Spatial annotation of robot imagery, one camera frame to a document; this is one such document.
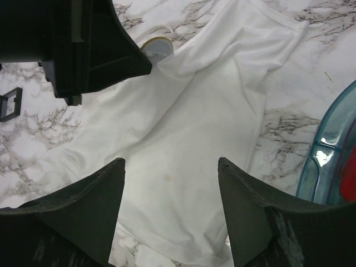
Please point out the white cloth garment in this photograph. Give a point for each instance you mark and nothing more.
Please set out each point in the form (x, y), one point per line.
(201, 103)

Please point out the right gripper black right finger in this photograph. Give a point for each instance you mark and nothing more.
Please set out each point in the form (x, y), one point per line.
(268, 227)

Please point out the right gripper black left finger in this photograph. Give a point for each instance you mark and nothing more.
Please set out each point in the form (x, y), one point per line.
(73, 226)

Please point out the black brooch display box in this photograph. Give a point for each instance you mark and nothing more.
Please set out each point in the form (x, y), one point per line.
(11, 104)

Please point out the teal plastic fruit basket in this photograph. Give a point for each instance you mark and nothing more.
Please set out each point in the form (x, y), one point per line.
(333, 142)

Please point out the red apple toy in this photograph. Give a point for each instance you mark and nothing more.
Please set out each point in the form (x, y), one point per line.
(347, 181)

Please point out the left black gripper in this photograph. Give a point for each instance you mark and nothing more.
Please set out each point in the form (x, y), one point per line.
(56, 34)

